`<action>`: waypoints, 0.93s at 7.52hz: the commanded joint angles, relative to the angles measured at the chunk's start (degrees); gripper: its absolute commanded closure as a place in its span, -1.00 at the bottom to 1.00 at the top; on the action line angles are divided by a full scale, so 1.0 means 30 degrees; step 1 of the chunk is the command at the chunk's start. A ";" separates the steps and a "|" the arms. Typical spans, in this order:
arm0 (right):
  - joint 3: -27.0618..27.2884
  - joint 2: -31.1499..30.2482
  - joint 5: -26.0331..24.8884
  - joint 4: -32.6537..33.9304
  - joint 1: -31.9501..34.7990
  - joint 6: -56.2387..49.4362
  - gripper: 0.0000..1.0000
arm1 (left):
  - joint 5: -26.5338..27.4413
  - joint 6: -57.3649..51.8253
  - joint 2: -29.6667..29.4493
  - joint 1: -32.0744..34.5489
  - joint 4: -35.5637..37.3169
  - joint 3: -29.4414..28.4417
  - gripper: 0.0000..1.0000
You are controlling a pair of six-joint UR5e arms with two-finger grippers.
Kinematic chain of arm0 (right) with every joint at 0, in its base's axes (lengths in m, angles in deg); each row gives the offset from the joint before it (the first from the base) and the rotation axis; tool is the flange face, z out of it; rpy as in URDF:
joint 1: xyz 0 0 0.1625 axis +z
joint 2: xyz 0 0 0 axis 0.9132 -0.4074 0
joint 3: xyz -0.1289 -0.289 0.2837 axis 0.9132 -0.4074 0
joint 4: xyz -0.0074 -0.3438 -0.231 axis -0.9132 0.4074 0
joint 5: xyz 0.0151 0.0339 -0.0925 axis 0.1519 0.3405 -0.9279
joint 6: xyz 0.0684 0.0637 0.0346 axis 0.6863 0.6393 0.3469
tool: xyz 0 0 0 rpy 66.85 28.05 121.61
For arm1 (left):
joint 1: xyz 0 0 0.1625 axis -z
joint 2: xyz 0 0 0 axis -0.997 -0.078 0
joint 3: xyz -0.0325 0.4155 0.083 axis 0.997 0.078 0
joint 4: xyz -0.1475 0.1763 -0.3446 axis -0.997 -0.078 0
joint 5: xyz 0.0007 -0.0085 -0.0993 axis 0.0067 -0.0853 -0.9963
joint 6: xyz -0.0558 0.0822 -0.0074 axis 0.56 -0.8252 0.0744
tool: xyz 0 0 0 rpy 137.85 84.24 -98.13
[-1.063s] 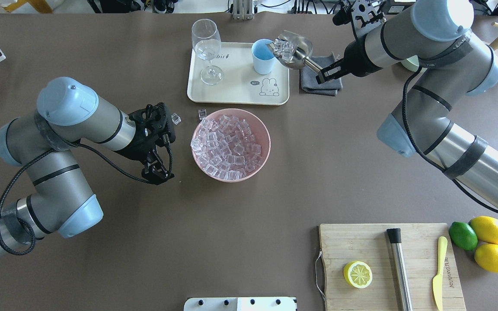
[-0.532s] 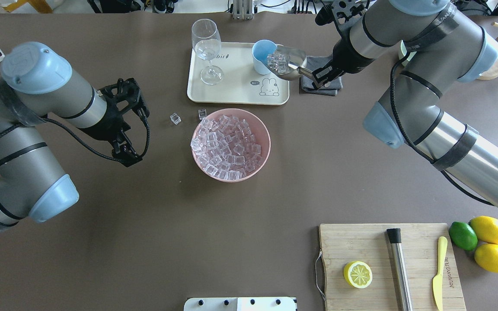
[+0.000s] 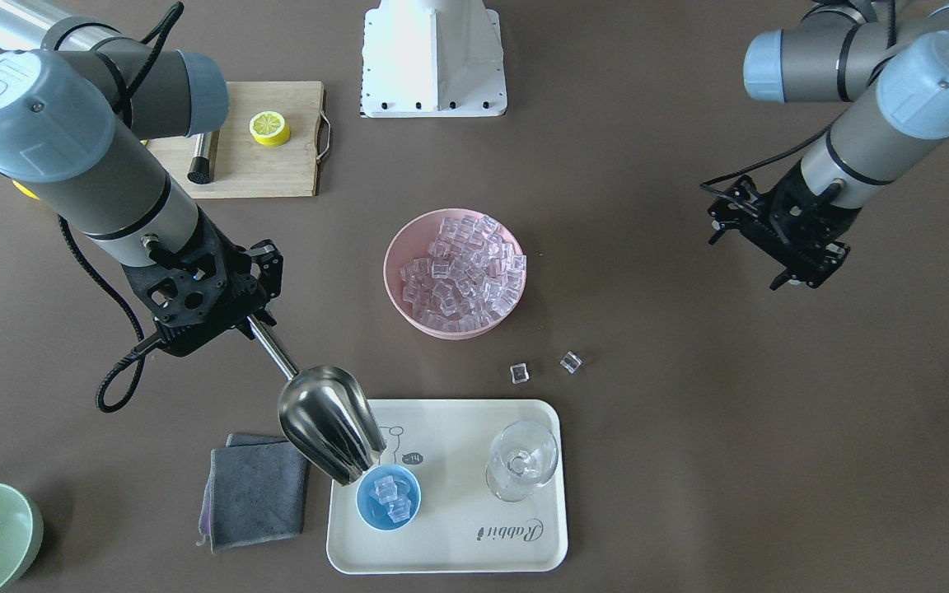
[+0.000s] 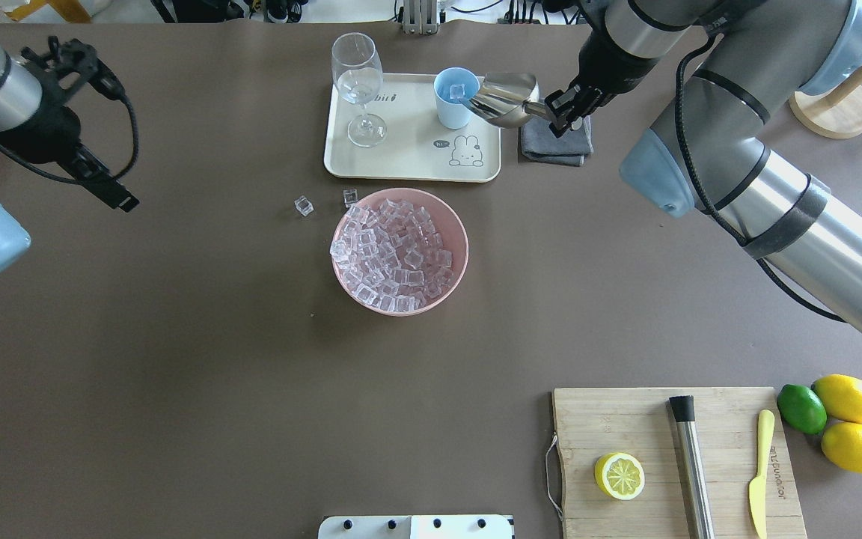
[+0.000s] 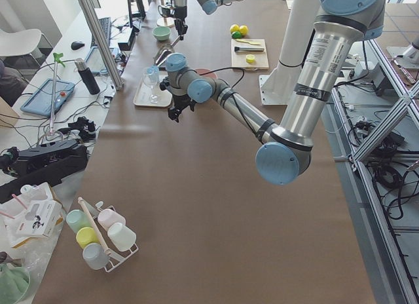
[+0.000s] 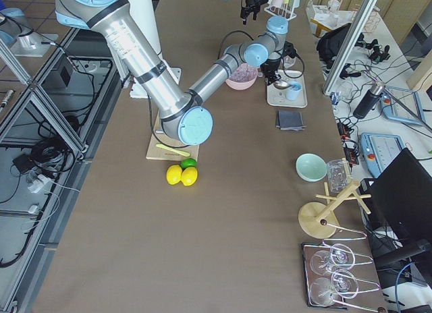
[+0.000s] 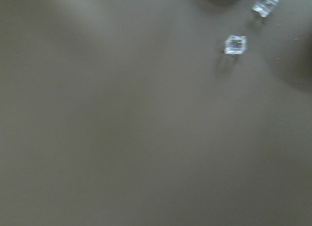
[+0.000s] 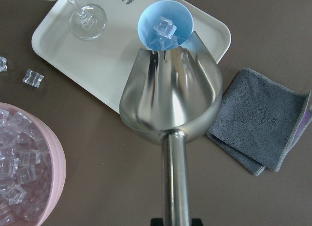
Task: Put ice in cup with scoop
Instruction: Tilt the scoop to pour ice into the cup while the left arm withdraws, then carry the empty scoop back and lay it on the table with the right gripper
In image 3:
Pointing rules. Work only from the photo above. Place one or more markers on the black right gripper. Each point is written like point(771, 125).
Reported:
point(268, 262)

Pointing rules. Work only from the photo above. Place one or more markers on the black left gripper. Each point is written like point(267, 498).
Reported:
point(736, 211)

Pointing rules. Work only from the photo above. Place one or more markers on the stainless steel ice scoop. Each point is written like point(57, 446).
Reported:
point(324, 413)

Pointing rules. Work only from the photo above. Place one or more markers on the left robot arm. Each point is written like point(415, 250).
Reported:
point(895, 80)

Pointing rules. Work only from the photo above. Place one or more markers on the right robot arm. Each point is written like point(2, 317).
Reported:
point(78, 103)

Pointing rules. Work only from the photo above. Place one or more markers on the pile of clear ice cubes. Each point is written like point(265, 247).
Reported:
point(466, 272)

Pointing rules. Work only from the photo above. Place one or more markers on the ice cubes in blue cup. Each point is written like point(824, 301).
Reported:
point(391, 500)

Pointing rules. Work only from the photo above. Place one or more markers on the light blue cup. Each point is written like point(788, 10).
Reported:
point(365, 486)

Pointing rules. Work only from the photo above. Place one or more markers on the stray ice cube on table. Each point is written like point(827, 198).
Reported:
point(520, 373)

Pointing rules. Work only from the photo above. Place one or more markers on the bamboo cutting board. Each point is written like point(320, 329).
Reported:
point(242, 167)

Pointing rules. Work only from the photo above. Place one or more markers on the steel muddler black tip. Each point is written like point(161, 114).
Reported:
point(201, 165)

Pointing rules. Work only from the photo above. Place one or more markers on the half lemon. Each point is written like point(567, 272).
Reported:
point(269, 128)

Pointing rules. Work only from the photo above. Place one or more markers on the pink plastic bowl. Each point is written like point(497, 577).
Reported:
point(409, 247)

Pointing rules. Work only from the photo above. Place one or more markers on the grey folded cloth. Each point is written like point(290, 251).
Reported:
point(255, 492)

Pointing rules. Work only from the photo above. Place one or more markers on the yellow lemon lower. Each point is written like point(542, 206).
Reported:
point(24, 190)

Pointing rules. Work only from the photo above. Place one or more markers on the cream rabbit serving tray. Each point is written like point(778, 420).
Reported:
point(458, 525)

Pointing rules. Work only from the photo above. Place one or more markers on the clear wine glass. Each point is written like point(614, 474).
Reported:
point(523, 458)

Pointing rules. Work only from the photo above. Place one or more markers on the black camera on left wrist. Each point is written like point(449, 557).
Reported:
point(741, 208)

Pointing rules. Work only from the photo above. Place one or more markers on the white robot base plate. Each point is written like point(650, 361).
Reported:
point(432, 59)

